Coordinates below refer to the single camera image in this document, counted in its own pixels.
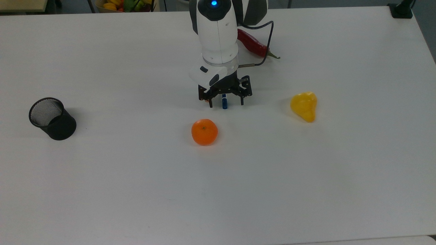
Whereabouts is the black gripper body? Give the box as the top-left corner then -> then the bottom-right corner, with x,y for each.
198,71 -> 253,102

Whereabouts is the black mesh pen cup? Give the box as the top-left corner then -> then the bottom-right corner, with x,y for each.
29,97 -> 77,141

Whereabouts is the orange mandarin fruit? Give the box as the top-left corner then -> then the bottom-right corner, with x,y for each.
191,118 -> 219,146

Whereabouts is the red chili pepper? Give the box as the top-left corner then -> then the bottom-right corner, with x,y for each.
237,29 -> 281,60

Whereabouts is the yellow bell pepper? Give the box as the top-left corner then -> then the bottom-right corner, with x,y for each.
290,91 -> 318,123

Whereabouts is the basket of toy fruit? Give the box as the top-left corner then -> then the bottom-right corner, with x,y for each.
95,0 -> 156,13

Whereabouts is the light wooden side table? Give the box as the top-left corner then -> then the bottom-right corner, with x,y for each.
0,0 -> 48,14

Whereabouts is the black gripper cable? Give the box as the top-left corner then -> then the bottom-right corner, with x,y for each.
238,21 -> 275,67

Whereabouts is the black table clamp mount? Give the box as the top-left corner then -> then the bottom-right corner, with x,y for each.
388,0 -> 417,19

